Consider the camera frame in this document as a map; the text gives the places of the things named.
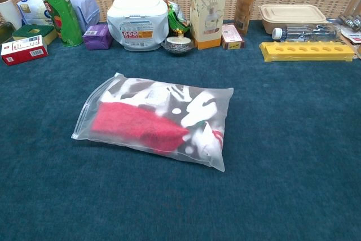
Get red white brown clothes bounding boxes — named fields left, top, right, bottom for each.
left=90, top=78, right=225, bottom=163

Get frosted white plastic zip bag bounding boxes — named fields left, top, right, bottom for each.
left=71, top=72, right=235, bottom=173

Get green snack packet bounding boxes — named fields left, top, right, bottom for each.
left=165, top=0, right=191, bottom=36

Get small pink box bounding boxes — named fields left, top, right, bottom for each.
left=221, top=23, right=245, bottom=50

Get blue carpet table cover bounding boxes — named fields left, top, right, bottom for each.
left=0, top=19, right=361, bottom=241

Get beige orange diffuser box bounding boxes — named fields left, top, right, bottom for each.
left=190, top=0, right=230, bottom=50

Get white lidded plastic container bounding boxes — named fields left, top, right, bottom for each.
left=107, top=0, right=170, bottom=52

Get small purple box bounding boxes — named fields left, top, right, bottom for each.
left=82, top=24, right=114, bottom=51

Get brown spout pouch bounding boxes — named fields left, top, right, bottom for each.
left=234, top=0, right=268, bottom=36

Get lavender tissue pack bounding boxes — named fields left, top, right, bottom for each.
left=67, top=0, right=101, bottom=34

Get yellow egg tray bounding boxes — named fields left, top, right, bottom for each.
left=259, top=41, right=355, bottom=63

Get beige lidded lunch box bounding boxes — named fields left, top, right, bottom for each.
left=258, top=4, right=329, bottom=35

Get clear water bottle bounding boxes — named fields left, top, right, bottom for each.
left=271, top=23, right=342, bottom=43

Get green chips can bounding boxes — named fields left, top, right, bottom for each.
left=29, top=0, right=84, bottom=47

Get red white carton box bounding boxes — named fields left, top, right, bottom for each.
left=1, top=34, right=49, bottom=66

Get dark green yellow box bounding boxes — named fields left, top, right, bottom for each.
left=12, top=24, right=59, bottom=46

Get white blue tissue pack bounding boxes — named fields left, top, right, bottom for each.
left=16, top=0, right=54, bottom=27

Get marker blister pack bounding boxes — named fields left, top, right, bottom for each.
left=337, top=14, right=361, bottom=46

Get dark tin box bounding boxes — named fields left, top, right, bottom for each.
left=0, top=21, right=16, bottom=45

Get white paper roll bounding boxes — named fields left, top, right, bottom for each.
left=0, top=0, right=23, bottom=30

